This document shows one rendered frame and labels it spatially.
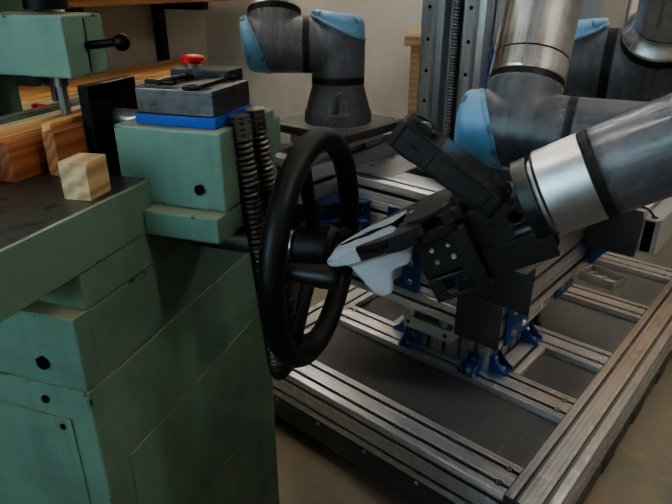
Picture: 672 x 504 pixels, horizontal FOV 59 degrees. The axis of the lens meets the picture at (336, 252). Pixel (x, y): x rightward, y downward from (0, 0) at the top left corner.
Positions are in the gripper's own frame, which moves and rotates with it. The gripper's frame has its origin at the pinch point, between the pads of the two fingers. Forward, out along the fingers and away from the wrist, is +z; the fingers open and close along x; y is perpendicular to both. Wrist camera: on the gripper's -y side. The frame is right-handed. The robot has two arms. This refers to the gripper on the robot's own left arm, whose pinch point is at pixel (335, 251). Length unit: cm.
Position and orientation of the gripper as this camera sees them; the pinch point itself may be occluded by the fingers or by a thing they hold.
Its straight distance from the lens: 58.9
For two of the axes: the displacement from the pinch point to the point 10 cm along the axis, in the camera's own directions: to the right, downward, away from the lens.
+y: 4.7, 8.6, 2.2
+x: 3.2, -4.0, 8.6
